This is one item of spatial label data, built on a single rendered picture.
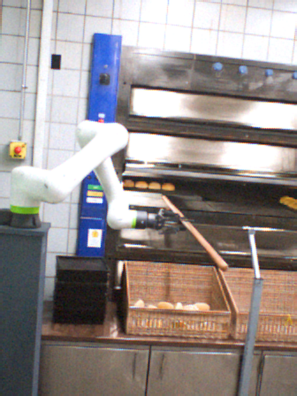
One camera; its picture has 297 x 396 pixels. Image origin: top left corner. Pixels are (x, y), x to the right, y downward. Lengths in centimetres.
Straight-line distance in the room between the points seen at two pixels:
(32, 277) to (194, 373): 111
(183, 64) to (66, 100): 70
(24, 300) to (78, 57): 147
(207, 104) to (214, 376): 153
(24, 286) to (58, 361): 68
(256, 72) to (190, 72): 40
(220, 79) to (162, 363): 164
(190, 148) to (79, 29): 93
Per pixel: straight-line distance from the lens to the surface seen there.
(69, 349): 287
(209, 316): 293
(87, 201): 317
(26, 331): 240
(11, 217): 233
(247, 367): 297
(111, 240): 325
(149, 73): 321
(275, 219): 341
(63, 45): 319
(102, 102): 314
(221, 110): 326
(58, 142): 317
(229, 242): 335
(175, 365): 295
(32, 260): 230
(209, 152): 325
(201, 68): 326
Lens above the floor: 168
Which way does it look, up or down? 9 degrees down
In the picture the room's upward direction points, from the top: 6 degrees clockwise
